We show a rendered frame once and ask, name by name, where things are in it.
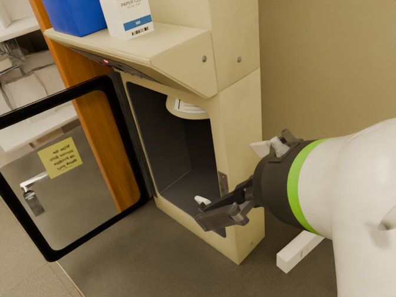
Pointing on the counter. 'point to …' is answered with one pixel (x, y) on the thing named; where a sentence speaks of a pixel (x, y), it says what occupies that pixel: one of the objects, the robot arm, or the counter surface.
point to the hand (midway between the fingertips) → (230, 175)
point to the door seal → (126, 147)
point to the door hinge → (133, 130)
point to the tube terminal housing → (221, 105)
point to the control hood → (157, 55)
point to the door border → (122, 142)
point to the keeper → (223, 183)
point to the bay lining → (170, 137)
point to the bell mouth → (185, 109)
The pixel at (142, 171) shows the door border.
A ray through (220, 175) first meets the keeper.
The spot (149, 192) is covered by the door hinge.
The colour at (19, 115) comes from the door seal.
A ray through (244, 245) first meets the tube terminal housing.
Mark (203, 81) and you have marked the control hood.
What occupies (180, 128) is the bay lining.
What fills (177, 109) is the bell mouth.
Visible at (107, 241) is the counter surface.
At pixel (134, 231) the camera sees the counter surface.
